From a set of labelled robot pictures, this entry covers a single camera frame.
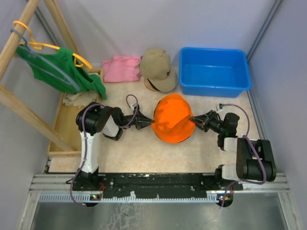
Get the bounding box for blue-grey hanger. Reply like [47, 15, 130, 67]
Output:
[10, 29, 81, 91]

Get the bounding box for orange cap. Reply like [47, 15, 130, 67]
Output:
[151, 93, 196, 144]

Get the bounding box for wooden rack frame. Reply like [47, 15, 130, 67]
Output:
[0, 0, 90, 144]

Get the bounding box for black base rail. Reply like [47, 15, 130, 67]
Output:
[66, 172, 231, 200]

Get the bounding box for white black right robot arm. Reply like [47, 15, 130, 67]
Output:
[190, 110, 277, 190]

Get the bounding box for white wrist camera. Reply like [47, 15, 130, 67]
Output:
[129, 103, 137, 110]
[216, 103, 224, 112]

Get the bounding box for aluminium frame rail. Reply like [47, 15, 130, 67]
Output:
[28, 172, 288, 204]

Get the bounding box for green cloth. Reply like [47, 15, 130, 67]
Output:
[16, 48, 107, 99]

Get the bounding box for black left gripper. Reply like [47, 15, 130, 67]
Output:
[118, 109, 154, 130]

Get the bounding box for blue plastic bin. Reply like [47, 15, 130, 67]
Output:
[178, 47, 251, 98]

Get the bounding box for wooden tray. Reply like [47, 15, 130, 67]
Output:
[47, 67, 105, 157]

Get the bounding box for yellow hanger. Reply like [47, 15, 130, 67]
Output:
[13, 21, 92, 69]

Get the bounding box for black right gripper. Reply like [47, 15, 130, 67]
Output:
[189, 110, 225, 135]

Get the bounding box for beige crumpled cloth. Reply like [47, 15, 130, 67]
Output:
[62, 91, 98, 107]

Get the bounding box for pink cloth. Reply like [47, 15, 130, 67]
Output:
[102, 56, 141, 83]

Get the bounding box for beige cap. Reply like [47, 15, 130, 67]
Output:
[139, 47, 178, 92]

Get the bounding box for wooden hat stand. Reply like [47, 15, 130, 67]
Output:
[144, 78, 159, 92]

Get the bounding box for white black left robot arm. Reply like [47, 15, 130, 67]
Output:
[76, 102, 154, 190]

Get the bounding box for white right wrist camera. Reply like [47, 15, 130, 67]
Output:
[216, 103, 224, 112]

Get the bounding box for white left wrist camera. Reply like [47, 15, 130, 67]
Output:
[129, 103, 137, 110]

